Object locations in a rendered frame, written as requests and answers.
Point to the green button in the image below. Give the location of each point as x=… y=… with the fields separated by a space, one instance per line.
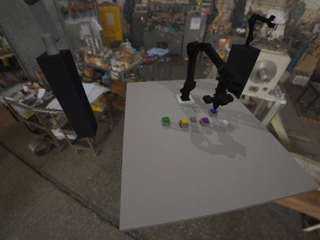
x=166 y=121

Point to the yellow button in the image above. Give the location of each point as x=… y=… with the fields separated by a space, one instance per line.
x=184 y=123

